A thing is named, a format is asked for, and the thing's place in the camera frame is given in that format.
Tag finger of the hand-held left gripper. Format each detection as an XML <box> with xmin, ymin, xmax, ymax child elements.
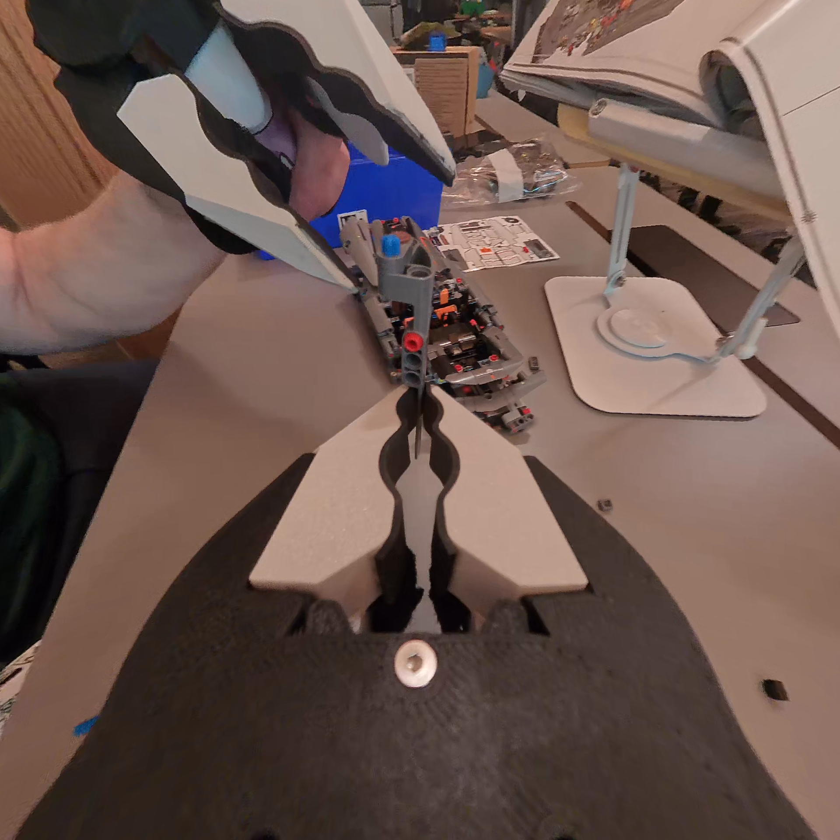
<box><xmin>117</xmin><ymin>72</ymin><xmax>361</xmax><ymax>295</ymax></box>
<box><xmin>218</xmin><ymin>0</ymin><xmax>458</xmax><ymax>186</ymax></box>

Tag cardboard box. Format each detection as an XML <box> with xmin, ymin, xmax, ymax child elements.
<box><xmin>394</xmin><ymin>45</ymin><xmax>483</xmax><ymax>139</ymax></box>

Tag clear bag of lego parts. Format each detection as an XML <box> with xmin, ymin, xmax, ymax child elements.
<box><xmin>453</xmin><ymin>136</ymin><xmax>581</xmax><ymax>203</ymax></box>

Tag white sticker sheet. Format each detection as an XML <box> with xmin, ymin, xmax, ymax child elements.
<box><xmin>423</xmin><ymin>215</ymin><xmax>560</xmax><ymax>273</ymax></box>

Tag person's green shirt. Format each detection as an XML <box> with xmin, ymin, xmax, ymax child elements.
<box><xmin>0</xmin><ymin>367</ymin><xmax>67</xmax><ymax>660</ymax></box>

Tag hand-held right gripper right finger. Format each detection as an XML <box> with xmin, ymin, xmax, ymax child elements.
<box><xmin>425</xmin><ymin>386</ymin><xmax>590</xmax><ymax>634</ymax></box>

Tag person's left forearm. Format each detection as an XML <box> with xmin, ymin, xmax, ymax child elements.
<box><xmin>0</xmin><ymin>172</ymin><xmax>231</xmax><ymax>357</ymax></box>

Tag lego car model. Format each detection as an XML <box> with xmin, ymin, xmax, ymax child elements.
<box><xmin>338</xmin><ymin>215</ymin><xmax>547</xmax><ymax>434</ymax></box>

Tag grey lego blade assembly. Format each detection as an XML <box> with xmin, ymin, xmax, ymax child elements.
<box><xmin>375</xmin><ymin>235</ymin><xmax>435</xmax><ymax>460</ymax></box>

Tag person's left hand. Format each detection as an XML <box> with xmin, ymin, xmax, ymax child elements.
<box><xmin>252</xmin><ymin>108</ymin><xmax>352</xmax><ymax>222</ymax></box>

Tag nested blue storage bins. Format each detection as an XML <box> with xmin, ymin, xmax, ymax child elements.
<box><xmin>259</xmin><ymin>141</ymin><xmax>444</xmax><ymax>260</ymax></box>

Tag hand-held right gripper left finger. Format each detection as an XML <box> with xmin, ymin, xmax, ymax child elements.
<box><xmin>248</xmin><ymin>386</ymin><xmax>424</xmax><ymax>634</ymax></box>

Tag dark table hatch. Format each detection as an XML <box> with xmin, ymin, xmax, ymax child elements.
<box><xmin>567</xmin><ymin>200</ymin><xmax>802</xmax><ymax>327</ymax></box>

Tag instruction booklet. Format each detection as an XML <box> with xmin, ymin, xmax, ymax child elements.
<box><xmin>499</xmin><ymin>0</ymin><xmax>840</xmax><ymax>332</ymax></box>

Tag wooden pillar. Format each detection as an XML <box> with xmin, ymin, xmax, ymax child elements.
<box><xmin>0</xmin><ymin>0</ymin><xmax>122</xmax><ymax>231</ymax></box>

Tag white book stand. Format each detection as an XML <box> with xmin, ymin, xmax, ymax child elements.
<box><xmin>545</xmin><ymin>98</ymin><xmax>808</xmax><ymax>417</ymax></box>

